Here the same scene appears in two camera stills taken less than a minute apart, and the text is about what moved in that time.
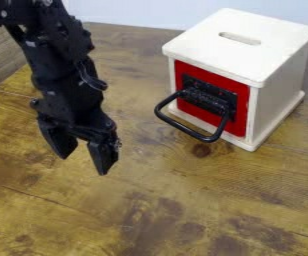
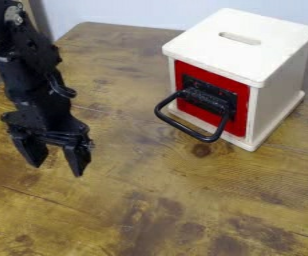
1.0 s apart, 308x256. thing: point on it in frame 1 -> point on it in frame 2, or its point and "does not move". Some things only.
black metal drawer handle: x=209 y=95 does not move
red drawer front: x=200 y=112 does not move
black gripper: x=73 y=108 -> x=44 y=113
